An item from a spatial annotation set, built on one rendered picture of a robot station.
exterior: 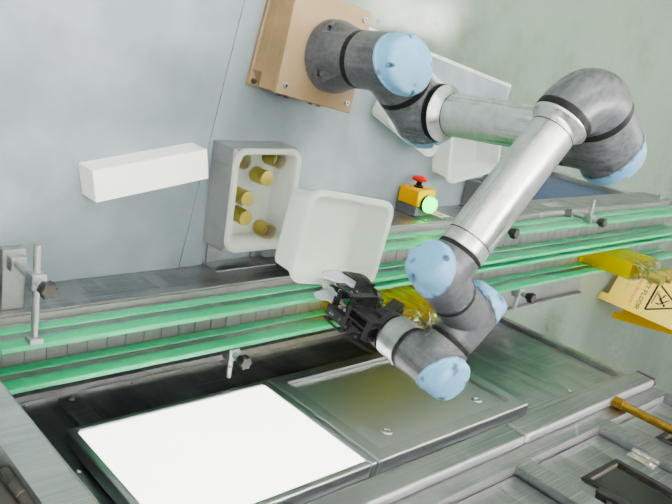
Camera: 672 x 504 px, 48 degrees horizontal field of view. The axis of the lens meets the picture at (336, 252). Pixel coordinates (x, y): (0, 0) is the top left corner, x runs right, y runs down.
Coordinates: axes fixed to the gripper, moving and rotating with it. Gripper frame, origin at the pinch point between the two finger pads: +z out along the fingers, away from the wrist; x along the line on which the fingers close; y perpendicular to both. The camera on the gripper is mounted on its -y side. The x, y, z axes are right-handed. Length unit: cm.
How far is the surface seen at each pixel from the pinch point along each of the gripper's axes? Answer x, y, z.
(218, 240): 6.9, 4.9, 29.0
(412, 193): -9, -53, 32
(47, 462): -4, 71, -43
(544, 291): 14, -121, 22
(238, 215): 1.2, 1.1, 30.1
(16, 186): 2, 46, 35
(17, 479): -3, 73, -44
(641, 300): 52, -356, 83
